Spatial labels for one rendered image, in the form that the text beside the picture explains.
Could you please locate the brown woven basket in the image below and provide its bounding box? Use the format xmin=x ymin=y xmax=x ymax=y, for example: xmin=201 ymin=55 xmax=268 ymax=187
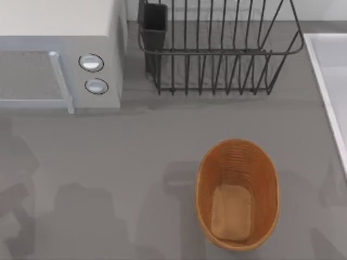
xmin=194 ymin=138 xmax=280 ymax=251

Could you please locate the small round microwave knob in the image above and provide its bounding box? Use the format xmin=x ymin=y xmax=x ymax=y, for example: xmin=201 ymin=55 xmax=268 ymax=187
xmin=84 ymin=77 xmax=110 ymax=95

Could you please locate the large round microwave knob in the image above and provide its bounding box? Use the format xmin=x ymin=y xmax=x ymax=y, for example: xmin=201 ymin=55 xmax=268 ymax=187
xmin=78 ymin=53 xmax=105 ymax=73

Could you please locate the black cutlery holder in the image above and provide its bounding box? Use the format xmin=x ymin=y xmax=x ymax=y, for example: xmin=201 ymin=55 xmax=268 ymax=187
xmin=137 ymin=2 xmax=168 ymax=74

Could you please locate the microwave door handle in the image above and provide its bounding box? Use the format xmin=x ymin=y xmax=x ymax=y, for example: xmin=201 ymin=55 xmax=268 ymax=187
xmin=49 ymin=51 xmax=75 ymax=114

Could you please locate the tan bread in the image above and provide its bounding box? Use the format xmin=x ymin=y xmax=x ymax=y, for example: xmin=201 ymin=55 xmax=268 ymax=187
xmin=210 ymin=185 xmax=252 ymax=242

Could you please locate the black wire dish rack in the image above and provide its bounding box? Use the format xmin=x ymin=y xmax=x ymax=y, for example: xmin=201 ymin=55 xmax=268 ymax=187
xmin=137 ymin=0 xmax=304 ymax=96

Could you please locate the pale microwave oven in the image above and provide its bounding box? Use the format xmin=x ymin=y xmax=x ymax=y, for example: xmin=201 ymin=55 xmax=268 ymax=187
xmin=0 ymin=0 xmax=128 ymax=114

